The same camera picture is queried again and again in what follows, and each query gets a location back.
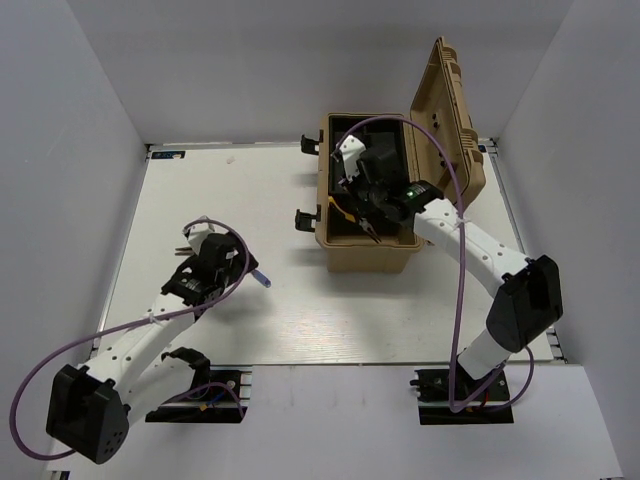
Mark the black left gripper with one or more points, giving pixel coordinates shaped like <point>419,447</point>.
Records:
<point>237,261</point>

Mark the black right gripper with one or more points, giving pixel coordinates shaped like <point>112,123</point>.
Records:
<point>359,177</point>

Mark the orange handled tool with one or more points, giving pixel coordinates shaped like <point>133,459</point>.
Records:
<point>183,251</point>

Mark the yellow black needle-nose pliers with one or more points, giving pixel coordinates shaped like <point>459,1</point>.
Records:
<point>356,219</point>

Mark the tan plastic toolbox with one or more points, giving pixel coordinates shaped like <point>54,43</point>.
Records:
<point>442,148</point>

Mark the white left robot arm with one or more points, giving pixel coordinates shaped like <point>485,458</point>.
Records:
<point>93,405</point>

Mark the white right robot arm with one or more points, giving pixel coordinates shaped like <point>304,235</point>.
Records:
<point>526,292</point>

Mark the black toolbox inner tray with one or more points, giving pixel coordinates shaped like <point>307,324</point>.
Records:
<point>353,134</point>

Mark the blue red screwdriver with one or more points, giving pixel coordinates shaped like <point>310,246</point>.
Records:
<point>261,278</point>

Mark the blue XDOF label sticker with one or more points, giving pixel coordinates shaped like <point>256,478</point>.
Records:
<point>167,155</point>

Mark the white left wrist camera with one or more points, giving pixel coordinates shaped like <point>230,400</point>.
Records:
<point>197,233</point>

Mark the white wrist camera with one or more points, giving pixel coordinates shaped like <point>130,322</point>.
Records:
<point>197,233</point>
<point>347,153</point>

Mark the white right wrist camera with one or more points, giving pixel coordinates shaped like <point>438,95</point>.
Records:
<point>347,153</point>

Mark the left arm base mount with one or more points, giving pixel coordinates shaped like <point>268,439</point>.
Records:
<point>221,398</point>

